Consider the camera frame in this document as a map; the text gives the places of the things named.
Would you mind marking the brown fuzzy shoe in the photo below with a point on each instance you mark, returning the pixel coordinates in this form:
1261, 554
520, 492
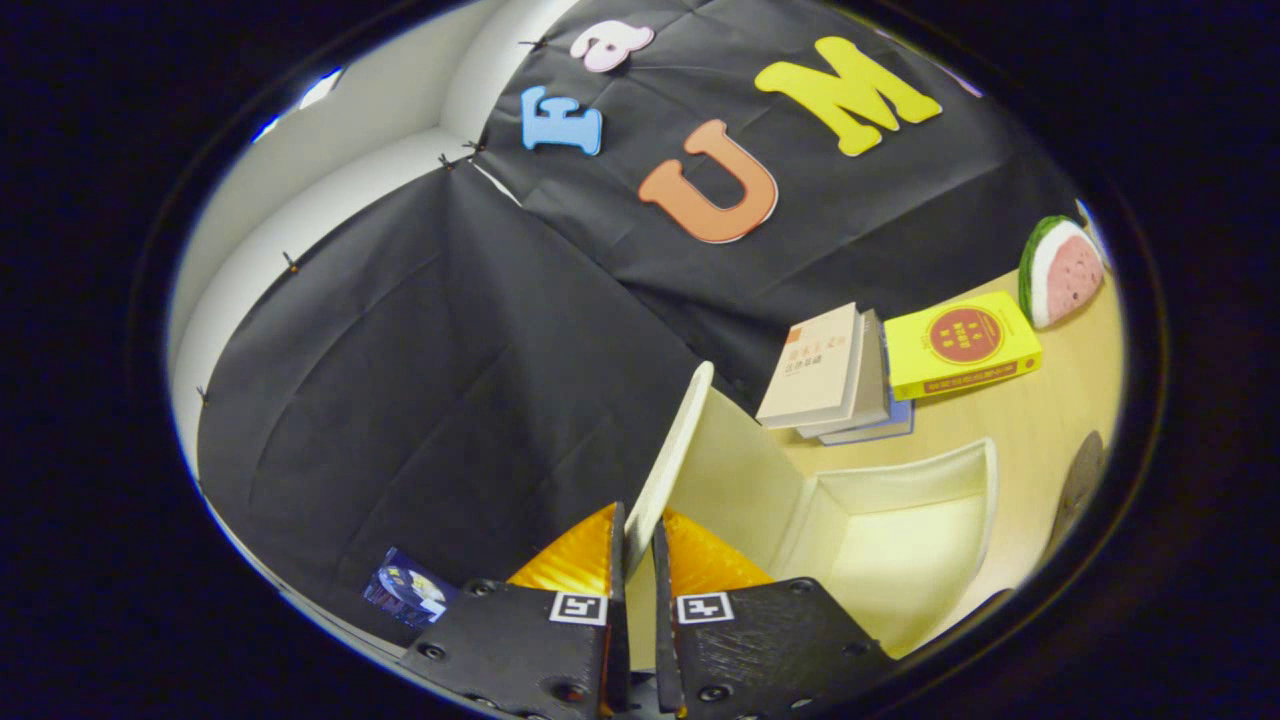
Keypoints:
1082, 490

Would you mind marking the cream fabric storage box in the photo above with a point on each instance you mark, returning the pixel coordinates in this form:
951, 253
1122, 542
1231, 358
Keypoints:
740, 470

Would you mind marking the blue book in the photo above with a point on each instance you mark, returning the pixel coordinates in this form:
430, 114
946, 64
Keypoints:
900, 415

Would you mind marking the ceiling light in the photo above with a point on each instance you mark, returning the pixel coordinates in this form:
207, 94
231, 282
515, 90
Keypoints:
320, 88

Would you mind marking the black backdrop cloth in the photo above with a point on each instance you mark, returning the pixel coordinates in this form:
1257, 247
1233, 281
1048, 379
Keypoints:
450, 400

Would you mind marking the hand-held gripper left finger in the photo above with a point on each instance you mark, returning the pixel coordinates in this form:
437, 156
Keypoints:
618, 650

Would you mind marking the grey book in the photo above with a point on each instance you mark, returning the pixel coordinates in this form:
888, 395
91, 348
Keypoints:
875, 390

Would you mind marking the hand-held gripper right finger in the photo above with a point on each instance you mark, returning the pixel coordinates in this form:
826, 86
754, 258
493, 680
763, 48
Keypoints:
665, 660

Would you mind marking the watermelon slice plush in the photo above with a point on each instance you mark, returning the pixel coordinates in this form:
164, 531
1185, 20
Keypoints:
1065, 275

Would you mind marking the yellow book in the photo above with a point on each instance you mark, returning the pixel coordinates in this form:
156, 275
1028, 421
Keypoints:
1005, 345

